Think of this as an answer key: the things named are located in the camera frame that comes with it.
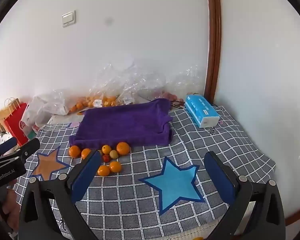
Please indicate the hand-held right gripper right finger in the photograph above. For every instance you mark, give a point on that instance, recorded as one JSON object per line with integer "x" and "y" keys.
{"x": 218, "y": 180}

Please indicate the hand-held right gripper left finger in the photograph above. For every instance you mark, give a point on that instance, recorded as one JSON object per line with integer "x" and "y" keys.
{"x": 86, "y": 177}

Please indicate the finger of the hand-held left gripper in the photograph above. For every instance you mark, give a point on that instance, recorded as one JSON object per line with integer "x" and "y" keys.
{"x": 6, "y": 146}
{"x": 27, "y": 150}

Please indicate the small mandarin orange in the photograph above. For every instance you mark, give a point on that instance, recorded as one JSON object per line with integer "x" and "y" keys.
{"x": 115, "y": 166}

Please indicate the yellow-green round fruit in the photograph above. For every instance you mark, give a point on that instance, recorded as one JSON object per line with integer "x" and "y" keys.
{"x": 113, "y": 154}

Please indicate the large mandarin orange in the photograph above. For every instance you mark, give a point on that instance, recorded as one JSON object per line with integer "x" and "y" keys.
{"x": 123, "y": 148}

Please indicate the person's left hand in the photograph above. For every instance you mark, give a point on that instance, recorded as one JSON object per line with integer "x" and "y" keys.
{"x": 12, "y": 215}

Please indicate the red paper bag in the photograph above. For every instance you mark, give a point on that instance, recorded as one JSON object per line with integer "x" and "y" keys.
{"x": 16, "y": 125}

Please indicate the small red fruit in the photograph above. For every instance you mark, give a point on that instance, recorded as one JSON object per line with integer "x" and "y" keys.
{"x": 105, "y": 158}

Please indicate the white plastic bag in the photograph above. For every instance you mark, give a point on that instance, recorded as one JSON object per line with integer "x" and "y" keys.
{"x": 37, "y": 112}

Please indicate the pale printed bedsheet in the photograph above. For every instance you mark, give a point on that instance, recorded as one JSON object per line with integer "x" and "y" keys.
{"x": 62, "y": 119}

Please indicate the grey checked star blanket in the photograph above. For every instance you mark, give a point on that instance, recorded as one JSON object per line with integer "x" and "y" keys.
{"x": 140, "y": 205}

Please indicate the clear bag of mandarins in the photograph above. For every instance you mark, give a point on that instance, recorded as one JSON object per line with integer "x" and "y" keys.
{"x": 77, "y": 106}

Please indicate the purple towel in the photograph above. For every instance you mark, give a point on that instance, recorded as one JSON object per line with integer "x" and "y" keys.
{"x": 125, "y": 122}

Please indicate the blue tissue pack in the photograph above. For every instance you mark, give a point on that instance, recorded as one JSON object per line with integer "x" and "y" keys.
{"x": 201, "y": 110}

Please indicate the clear bag of kumquats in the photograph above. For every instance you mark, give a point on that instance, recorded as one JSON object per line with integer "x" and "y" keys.
{"x": 106, "y": 101}

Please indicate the white light switch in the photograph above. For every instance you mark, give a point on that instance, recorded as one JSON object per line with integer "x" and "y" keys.
{"x": 68, "y": 18}

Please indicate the wooden door frame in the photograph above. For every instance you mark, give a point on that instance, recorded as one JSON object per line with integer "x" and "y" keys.
{"x": 212, "y": 42}

